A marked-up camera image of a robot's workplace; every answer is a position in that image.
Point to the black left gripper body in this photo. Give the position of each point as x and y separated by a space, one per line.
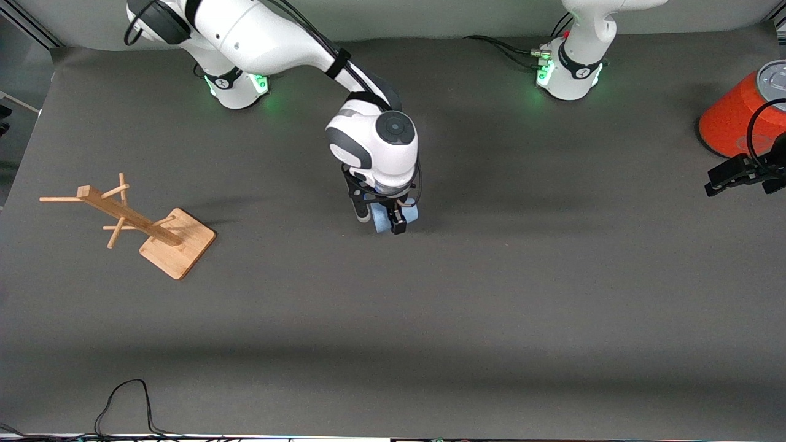
775 167

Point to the light blue cup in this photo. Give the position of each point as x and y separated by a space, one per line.
381 221

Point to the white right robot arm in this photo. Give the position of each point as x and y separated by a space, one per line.
258 37

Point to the wooden cup rack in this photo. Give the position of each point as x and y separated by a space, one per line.
178 245

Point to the orange drink can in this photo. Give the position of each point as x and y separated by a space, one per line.
724 123

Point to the aluminium frame rail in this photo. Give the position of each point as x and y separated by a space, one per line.
37 31

